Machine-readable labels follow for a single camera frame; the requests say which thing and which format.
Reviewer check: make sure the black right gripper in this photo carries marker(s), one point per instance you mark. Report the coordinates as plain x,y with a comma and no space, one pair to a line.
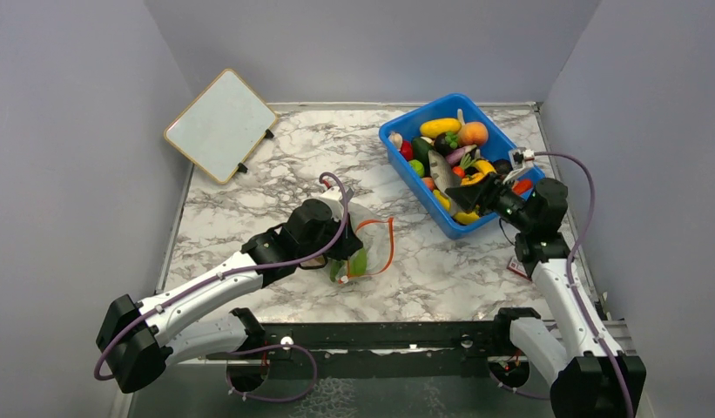
472,196

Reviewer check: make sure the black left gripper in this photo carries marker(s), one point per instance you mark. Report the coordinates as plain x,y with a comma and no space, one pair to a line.
349,244

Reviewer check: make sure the yellow fake banana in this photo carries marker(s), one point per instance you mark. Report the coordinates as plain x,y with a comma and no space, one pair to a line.
483,166

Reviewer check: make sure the red fake pepper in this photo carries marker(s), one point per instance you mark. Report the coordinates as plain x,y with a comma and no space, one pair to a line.
522,186

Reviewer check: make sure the clear zip top bag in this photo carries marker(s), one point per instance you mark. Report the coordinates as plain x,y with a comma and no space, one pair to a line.
376,235

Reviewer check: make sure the yellow fake squash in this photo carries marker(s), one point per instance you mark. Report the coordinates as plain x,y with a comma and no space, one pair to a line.
435,127

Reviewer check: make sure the beige fake garlic bulb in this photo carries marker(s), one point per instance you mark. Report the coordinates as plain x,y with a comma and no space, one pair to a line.
395,139

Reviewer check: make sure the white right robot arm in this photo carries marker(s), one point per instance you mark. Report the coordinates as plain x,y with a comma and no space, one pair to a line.
588,372

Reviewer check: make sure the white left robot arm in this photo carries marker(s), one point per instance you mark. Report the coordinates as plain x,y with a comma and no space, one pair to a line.
139,340

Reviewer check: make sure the yellow fake bell pepper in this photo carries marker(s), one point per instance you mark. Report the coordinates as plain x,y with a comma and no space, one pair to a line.
473,179

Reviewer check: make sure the grey fake fish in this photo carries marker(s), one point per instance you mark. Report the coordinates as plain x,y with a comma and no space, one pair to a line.
442,174

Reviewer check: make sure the purple fake onion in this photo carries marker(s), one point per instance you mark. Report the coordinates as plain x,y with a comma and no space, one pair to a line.
455,157

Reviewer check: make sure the dark fake plum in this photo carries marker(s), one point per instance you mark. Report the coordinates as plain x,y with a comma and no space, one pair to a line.
502,166

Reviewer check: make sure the green fake leafy vegetable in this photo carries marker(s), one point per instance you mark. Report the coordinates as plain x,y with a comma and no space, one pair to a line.
342,271

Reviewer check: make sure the purple fake mangosteen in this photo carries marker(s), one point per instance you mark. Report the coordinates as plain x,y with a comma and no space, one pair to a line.
446,142

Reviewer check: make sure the green fake lime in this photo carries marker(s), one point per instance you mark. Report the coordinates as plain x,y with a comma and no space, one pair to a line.
418,167

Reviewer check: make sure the fake peach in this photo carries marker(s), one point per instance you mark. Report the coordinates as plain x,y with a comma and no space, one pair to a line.
473,133

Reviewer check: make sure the red fake apple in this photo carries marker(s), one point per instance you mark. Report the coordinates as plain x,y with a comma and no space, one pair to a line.
406,150

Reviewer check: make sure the yellow banana in bin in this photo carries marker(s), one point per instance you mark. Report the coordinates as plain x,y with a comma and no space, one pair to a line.
466,218

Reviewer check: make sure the blue plastic bin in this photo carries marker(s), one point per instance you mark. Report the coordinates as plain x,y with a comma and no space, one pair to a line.
464,170

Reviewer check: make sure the small red tag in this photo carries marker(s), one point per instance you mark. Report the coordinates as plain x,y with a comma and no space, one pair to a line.
517,268

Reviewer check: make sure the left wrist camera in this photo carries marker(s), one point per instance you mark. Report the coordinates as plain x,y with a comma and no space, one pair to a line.
333,198

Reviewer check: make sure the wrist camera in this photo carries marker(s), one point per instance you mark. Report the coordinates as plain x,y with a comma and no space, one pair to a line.
522,160
333,198

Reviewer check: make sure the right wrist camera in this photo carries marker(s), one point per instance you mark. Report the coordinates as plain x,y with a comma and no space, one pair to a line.
522,160

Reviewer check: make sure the black mounting rail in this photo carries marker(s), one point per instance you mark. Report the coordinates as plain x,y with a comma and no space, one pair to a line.
364,350

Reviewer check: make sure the white board wooden frame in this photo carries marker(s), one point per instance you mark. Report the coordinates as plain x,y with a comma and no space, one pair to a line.
221,127

